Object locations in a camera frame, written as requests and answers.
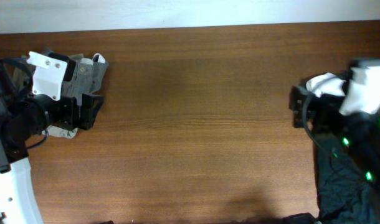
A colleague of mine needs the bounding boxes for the white shirt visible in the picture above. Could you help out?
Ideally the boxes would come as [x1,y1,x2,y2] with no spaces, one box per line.
[306,73,345,98]

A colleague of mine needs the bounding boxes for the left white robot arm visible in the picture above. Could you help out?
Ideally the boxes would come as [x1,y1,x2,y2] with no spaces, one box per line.
[0,55,108,223]

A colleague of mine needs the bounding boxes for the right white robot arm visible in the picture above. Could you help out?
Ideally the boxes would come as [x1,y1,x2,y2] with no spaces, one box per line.
[289,85,380,198]

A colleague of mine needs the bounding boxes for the grey cargo shorts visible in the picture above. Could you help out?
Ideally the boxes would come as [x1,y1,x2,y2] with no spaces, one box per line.
[37,49,109,105]

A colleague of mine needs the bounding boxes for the black garment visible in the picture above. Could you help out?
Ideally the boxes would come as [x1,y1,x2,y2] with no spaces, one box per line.
[314,139,380,224]

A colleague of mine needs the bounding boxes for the beige shorts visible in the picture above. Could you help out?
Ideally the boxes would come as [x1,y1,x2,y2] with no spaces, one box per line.
[12,67,79,140]

